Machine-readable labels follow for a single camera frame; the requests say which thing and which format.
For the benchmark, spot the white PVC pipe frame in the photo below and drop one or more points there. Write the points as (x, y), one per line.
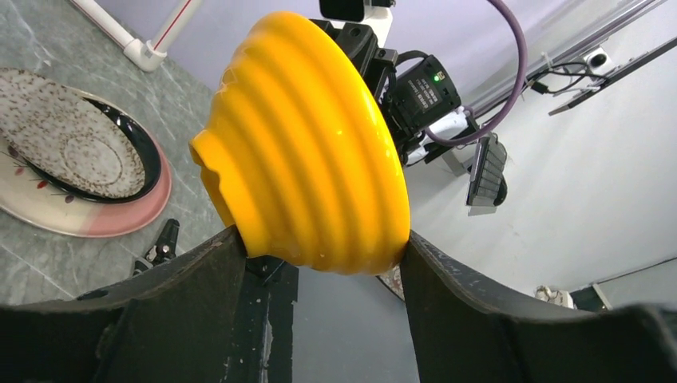
(138, 52)

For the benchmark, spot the pink rimmed ceramic plate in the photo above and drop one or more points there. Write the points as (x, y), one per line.
(27, 196)

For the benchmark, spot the white tall pole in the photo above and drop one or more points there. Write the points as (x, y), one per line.
(174, 25)

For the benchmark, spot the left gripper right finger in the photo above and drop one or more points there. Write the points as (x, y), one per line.
(467, 327)

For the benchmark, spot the black ceramic plate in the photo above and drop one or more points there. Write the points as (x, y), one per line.
(142, 143)

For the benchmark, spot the yellow ribbed ceramic bowl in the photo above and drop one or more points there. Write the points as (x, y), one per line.
(297, 156)

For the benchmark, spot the speckled grey ceramic plate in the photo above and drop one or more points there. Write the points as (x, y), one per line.
(66, 136)

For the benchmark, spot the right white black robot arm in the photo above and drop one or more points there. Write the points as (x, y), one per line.
(412, 89)

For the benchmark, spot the black grey pliers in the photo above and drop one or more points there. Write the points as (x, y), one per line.
(162, 250)

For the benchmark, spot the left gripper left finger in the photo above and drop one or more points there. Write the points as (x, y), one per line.
(172, 323)

